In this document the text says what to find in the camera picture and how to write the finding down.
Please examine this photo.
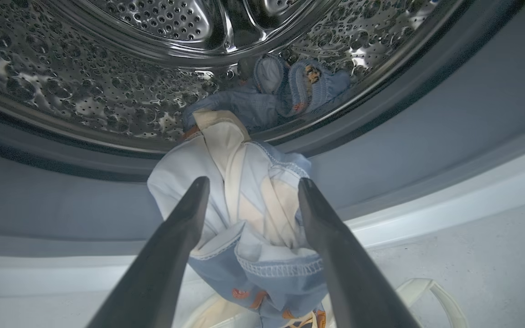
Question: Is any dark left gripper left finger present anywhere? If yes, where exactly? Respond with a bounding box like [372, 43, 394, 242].
[86, 176, 211, 328]

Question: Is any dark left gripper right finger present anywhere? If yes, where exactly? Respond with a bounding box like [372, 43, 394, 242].
[298, 178, 422, 328]

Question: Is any cream and blue garment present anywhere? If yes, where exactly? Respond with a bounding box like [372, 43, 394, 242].
[147, 108, 329, 328]

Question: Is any blue orange-print garment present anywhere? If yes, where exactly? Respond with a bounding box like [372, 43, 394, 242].
[181, 55, 352, 133]

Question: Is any cream fabric laundry basket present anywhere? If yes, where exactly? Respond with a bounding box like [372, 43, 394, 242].
[185, 277, 468, 328]

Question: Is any white washing machine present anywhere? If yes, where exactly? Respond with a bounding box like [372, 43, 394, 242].
[0, 137, 525, 315]

